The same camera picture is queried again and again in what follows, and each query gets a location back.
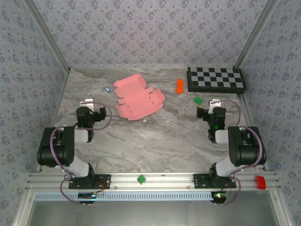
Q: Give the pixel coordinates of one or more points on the blue key tag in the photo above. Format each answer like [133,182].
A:
[107,89]

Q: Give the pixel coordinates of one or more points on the pink paper box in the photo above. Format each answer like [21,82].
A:
[138,99]

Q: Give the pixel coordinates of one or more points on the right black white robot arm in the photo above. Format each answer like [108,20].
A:
[247,148]

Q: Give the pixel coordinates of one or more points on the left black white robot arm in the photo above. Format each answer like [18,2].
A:
[56,150]

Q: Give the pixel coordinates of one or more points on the green toy brick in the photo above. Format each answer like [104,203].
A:
[198,100]

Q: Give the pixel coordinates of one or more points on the orange plastic toy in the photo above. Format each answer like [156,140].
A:
[179,86]

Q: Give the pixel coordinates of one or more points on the black grey checkerboard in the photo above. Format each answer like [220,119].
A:
[216,78]

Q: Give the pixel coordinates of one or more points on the green block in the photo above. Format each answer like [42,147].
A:
[141,179]

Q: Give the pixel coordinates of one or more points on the red block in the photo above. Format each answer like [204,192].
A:
[260,182]

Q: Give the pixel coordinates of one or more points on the grey metal shelf sheet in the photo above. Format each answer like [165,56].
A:
[152,214]

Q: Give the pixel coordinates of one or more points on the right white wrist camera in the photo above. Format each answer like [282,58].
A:
[215,103]

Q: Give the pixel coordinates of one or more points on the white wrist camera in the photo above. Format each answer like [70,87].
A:
[88,102]
[215,103]

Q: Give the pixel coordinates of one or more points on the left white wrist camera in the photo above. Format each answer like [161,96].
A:
[88,102]

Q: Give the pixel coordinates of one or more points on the aluminium table end rail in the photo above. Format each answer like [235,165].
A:
[94,67]

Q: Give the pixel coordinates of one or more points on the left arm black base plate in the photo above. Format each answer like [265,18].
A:
[105,181]

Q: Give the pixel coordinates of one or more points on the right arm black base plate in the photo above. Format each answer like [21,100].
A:
[198,181]

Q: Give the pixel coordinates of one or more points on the wide aluminium mounting rail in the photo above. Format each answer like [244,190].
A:
[164,180]

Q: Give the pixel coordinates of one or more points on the aluminium upright frame post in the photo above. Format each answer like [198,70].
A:
[255,35]
[49,35]

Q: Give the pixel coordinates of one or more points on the aluminium frame leg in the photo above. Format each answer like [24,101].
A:
[22,209]
[281,209]

